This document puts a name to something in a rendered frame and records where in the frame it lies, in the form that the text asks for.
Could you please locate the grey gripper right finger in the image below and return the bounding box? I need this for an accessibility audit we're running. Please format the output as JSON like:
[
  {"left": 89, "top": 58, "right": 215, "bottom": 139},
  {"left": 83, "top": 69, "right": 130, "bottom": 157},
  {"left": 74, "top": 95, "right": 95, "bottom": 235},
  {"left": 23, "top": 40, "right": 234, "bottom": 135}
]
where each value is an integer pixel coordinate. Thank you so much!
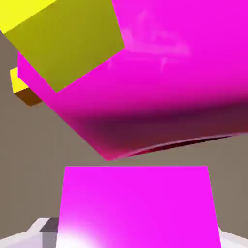
[{"left": 218, "top": 227, "right": 248, "bottom": 248}]

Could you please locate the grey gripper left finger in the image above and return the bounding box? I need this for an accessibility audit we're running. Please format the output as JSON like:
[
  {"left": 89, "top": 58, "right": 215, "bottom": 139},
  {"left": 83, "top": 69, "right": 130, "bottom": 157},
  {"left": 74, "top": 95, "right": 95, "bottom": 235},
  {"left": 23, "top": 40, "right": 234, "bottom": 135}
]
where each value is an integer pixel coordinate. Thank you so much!
[{"left": 0, "top": 217, "right": 60, "bottom": 248}]

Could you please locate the small magenta cube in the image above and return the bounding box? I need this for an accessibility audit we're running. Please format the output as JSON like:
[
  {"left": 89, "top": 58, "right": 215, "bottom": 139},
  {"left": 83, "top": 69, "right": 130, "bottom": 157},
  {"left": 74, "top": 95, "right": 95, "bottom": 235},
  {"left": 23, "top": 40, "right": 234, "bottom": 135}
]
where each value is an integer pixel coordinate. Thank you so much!
[{"left": 56, "top": 165, "right": 222, "bottom": 248}]

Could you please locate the small yellow cube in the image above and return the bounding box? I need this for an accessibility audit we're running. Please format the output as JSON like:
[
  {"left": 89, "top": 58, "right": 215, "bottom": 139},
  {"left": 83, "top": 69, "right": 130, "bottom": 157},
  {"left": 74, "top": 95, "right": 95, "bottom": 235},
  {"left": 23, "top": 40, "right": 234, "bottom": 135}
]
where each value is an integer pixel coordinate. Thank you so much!
[{"left": 9, "top": 67, "right": 43, "bottom": 107}]

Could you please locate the large yellow box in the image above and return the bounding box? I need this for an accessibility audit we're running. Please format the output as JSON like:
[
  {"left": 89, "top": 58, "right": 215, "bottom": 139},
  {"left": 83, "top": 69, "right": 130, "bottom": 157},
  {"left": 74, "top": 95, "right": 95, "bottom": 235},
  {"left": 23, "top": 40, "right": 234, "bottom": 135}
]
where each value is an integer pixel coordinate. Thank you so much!
[{"left": 0, "top": 0, "right": 125, "bottom": 93}]

